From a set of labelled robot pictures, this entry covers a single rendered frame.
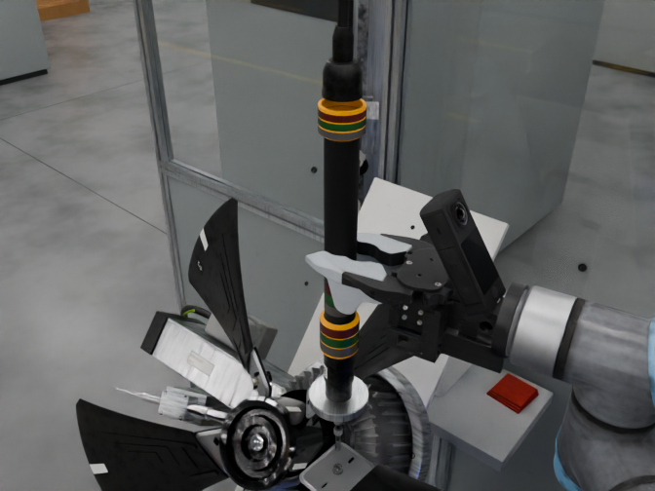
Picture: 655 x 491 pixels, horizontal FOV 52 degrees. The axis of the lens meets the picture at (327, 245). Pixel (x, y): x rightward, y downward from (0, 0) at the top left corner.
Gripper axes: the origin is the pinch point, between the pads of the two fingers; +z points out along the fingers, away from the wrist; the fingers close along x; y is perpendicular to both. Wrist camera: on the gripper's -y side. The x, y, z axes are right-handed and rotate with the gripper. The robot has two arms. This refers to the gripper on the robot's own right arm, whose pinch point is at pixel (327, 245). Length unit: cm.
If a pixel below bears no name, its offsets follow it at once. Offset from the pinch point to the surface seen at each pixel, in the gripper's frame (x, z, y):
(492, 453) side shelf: 42, -14, 67
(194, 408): 6, 28, 43
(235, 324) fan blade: 9.4, 20.5, 25.3
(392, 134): 76, 26, 21
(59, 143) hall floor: 237, 348, 154
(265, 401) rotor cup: -0.2, 8.9, 26.6
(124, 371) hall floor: 87, 143, 153
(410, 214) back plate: 43.1, 7.7, 19.7
